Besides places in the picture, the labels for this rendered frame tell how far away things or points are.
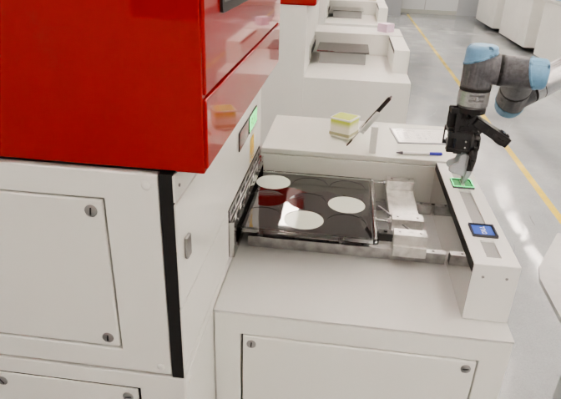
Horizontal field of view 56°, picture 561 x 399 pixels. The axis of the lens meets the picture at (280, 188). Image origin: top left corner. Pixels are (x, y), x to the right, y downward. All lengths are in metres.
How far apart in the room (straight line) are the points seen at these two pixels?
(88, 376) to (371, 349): 0.57
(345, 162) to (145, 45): 0.98
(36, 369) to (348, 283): 0.68
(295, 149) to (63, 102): 0.93
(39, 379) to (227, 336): 0.38
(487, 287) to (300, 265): 0.43
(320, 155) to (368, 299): 0.56
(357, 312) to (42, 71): 0.77
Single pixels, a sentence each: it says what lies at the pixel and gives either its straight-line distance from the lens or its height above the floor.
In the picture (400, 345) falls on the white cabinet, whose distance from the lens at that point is 1.18.
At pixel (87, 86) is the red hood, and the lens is 0.80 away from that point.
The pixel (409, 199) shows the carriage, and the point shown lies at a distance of 1.56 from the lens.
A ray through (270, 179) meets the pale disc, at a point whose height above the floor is 0.90.
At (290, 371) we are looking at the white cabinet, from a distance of 1.24.
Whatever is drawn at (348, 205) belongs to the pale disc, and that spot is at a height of 0.90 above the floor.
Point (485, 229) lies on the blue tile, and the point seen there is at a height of 0.96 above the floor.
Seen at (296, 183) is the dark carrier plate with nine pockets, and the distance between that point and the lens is 1.55.
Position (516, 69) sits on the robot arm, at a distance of 1.38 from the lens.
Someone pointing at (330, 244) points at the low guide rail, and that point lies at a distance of 1.35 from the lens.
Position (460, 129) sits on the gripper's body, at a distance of 1.43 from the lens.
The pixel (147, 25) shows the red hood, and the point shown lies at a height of 1.43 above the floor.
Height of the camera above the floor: 1.54
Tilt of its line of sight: 25 degrees down
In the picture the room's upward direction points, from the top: 2 degrees clockwise
